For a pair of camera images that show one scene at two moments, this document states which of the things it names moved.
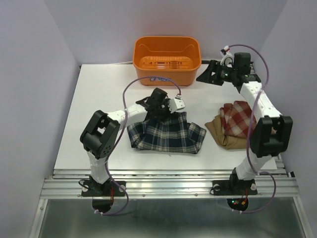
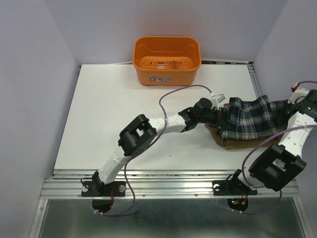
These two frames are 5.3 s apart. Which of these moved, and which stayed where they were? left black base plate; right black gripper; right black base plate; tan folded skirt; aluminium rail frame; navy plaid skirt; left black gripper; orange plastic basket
Moved: left black gripper; right black gripper; navy plaid skirt
Stayed: orange plastic basket; left black base plate; aluminium rail frame; right black base plate; tan folded skirt
